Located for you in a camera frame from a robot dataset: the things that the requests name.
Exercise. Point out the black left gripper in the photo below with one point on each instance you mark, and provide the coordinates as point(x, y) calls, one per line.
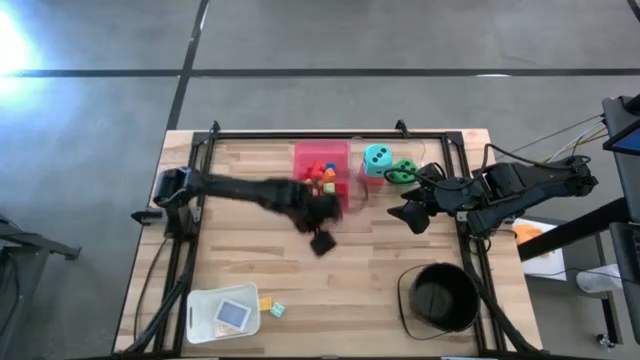
point(320, 210)

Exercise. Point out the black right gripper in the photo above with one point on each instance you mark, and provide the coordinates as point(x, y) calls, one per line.
point(447, 196)

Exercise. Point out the green plush die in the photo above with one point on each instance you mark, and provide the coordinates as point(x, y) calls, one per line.
point(400, 175)

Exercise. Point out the pale green square brick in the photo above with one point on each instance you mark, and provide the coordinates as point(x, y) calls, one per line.
point(329, 188)

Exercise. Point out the teal plush die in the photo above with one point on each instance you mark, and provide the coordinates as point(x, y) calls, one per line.
point(372, 167)

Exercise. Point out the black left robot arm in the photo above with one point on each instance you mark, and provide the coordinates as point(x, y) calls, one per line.
point(225, 187)

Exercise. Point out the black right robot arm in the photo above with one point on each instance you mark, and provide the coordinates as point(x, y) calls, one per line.
point(530, 182)

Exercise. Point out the clear plastic container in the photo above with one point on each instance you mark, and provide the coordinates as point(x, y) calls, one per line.
point(415, 150)

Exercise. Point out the pale teal square brick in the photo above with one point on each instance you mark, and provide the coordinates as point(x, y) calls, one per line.
point(277, 310)

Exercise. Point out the yellow square brick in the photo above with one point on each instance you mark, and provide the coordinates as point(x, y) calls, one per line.
point(265, 303)

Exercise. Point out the black pumpkin face bucket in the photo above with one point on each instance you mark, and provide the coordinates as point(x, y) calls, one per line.
point(442, 300)

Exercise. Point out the pink plastic bin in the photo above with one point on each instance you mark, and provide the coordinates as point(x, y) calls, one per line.
point(320, 150)

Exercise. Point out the square grey-framed tile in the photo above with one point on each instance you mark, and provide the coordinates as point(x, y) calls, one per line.
point(232, 314)

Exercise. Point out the orange soft object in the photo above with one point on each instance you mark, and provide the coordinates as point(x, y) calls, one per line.
point(527, 234)

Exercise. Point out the beige card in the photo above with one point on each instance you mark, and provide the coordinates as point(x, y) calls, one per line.
point(222, 332)

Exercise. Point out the white plastic container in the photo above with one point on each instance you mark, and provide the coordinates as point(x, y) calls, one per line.
point(202, 315)

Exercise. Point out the white side table top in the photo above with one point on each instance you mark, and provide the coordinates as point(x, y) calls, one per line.
point(545, 265)

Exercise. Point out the black slanted stand bar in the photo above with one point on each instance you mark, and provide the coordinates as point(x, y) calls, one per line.
point(575, 230)

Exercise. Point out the black table edge clamp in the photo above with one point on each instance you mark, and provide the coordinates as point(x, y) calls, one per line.
point(145, 216)

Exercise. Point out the white crumpled bag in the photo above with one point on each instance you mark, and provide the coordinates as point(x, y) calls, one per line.
point(597, 279)

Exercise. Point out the black computer cart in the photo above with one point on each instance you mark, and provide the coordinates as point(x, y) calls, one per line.
point(622, 175)

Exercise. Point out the blue screen tablet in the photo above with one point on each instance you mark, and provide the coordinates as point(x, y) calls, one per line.
point(631, 142)

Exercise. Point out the black caster wheel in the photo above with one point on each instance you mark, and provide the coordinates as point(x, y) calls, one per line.
point(606, 341)

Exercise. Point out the black floor stand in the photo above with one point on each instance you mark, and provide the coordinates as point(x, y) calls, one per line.
point(30, 240)

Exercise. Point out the black aluminium rig frame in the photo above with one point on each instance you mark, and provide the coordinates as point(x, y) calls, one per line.
point(435, 135)

